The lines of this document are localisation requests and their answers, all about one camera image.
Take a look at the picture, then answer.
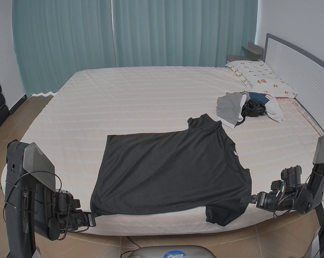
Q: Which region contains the white garment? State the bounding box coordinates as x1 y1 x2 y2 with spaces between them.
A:
264 96 284 123

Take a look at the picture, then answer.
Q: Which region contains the black garment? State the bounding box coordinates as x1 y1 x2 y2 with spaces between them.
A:
237 100 267 126

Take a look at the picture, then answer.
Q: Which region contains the black T-shirt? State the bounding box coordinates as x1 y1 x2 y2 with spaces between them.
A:
90 114 252 227

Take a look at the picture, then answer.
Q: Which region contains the blue-green curtain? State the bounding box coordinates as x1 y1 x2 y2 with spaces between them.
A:
112 0 259 68
13 0 117 97

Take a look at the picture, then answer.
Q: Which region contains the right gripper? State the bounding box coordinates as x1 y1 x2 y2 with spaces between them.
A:
256 191 282 212

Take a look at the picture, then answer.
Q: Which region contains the white printed pillow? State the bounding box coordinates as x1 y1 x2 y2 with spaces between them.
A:
225 60 297 99

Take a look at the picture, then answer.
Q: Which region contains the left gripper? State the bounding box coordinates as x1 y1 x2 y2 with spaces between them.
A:
70 211 97 232

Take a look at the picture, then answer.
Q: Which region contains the dark blue garment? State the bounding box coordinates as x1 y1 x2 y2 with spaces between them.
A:
248 92 271 104

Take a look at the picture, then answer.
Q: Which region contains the grey bedside table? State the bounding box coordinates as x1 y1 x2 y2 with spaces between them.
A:
227 42 264 62

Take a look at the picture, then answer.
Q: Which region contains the bed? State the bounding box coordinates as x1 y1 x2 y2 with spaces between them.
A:
0 32 324 236

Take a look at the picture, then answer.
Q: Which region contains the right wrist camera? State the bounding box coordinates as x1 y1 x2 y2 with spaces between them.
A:
270 180 284 192

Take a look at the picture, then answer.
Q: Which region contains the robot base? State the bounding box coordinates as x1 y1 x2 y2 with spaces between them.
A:
124 246 215 258

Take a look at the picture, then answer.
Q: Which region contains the grey white-trimmed garment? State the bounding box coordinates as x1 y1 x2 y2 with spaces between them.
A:
216 92 250 130

